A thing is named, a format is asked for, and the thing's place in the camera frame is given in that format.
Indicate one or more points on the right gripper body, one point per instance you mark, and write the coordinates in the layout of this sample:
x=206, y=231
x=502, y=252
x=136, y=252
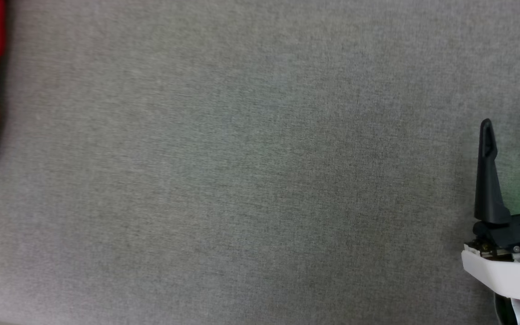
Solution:
x=513, y=271

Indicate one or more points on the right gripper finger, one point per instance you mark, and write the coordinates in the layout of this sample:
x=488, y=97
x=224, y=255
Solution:
x=488, y=180

